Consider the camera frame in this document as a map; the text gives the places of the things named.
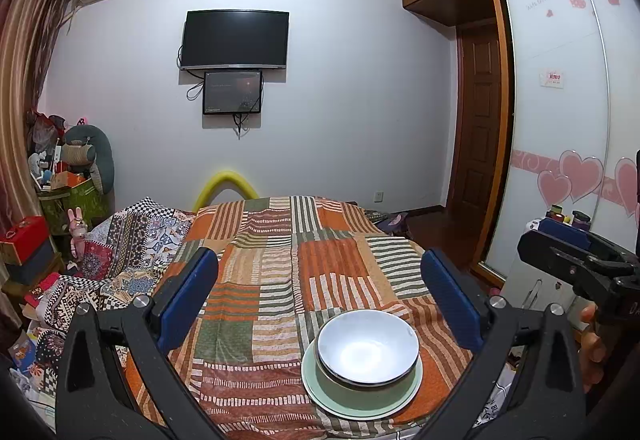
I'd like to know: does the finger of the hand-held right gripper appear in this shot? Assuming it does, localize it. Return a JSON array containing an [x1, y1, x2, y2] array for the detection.
[[540, 217, 626, 264], [517, 230, 592, 292]]

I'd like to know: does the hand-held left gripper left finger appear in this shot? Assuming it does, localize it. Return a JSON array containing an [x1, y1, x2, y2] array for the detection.
[[55, 247, 226, 440]]

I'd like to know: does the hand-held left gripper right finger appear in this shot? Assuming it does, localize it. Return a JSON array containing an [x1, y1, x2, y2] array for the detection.
[[415, 249, 587, 440]]

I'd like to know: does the white bowl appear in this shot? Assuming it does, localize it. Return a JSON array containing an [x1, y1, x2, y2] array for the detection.
[[317, 311, 420, 388]]

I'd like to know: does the green plate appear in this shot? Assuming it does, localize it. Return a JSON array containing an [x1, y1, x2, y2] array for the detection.
[[301, 337, 424, 421]]

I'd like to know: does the person's right hand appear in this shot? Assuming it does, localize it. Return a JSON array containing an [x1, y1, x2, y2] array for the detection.
[[580, 304, 609, 393]]

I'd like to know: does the white suitcase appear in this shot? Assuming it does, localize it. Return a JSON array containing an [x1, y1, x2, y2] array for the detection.
[[525, 217, 583, 313]]

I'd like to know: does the striped orange green cloth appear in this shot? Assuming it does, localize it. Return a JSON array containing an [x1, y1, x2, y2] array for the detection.
[[125, 195, 501, 438]]

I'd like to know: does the patchwork printed blanket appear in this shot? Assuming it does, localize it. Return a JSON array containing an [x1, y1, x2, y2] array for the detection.
[[20, 196, 197, 421]]

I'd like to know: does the dark patterned cloth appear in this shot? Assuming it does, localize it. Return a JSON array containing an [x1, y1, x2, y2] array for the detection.
[[362, 209, 412, 238]]

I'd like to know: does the yellow foam tube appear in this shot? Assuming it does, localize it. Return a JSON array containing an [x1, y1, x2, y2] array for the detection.
[[194, 171, 260, 213]]

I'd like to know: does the pink rabbit toy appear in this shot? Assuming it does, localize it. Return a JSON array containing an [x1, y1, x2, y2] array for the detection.
[[67, 207, 90, 261]]

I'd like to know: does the brown wooden door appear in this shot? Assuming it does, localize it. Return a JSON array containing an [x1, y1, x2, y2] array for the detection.
[[447, 28, 512, 221]]

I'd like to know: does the green storage box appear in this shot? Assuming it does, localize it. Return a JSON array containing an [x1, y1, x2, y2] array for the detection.
[[40, 180, 111, 236]]

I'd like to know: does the red printed box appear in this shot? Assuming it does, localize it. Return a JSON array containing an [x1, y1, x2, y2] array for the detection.
[[22, 273, 63, 308]]

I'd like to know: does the grey curved plush pillow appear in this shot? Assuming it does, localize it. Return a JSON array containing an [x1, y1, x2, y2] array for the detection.
[[64, 124, 116, 195]]

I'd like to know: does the dark grey box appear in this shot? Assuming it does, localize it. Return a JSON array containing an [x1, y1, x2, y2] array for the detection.
[[5, 243, 56, 286]]

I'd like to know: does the white heart-print sliding door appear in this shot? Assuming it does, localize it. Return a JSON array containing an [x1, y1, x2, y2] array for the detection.
[[486, 0, 608, 271], [580, 0, 640, 233]]

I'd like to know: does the red gift box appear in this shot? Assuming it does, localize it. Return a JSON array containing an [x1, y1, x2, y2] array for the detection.
[[0, 216, 50, 266]]

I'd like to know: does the colourful printed box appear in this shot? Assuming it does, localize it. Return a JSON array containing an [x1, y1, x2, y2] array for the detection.
[[7, 335, 39, 372]]

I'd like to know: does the pile of toys and boxes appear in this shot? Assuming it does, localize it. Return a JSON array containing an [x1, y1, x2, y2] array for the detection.
[[27, 110, 96, 193]]

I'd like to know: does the striped brown curtain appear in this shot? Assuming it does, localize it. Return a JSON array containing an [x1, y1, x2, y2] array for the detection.
[[0, 0, 76, 241]]

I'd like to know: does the small black wall monitor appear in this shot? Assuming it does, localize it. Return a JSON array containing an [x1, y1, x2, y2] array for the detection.
[[202, 70, 263, 115]]

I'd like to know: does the black wall television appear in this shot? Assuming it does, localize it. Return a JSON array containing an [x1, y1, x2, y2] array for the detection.
[[180, 10, 290, 71]]

